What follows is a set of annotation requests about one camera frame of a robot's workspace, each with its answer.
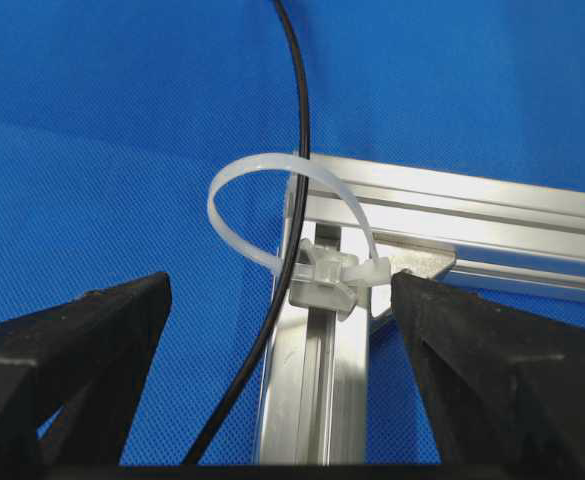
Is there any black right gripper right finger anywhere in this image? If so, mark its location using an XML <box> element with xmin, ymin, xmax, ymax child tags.
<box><xmin>391</xmin><ymin>272</ymin><xmax>585</xmax><ymax>468</ymax></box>

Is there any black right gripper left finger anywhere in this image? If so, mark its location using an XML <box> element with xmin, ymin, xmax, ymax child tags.
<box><xmin>0</xmin><ymin>272</ymin><xmax>172</xmax><ymax>468</ymax></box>

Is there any black wire with plug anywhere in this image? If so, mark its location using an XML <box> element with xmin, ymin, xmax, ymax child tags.
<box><xmin>179</xmin><ymin>0</ymin><xmax>313</xmax><ymax>466</ymax></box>

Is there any white zip tie loop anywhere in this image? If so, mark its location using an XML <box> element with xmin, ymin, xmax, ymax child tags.
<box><xmin>207</xmin><ymin>153</ymin><xmax>391</xmax><ymax>314</ymax></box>

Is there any silver aluminium extrusion frame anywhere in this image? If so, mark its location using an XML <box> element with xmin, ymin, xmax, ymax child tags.
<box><xmin>255</xmin><ymin>155</ymin><xmax>585</xmax><ymax>466</ymax></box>

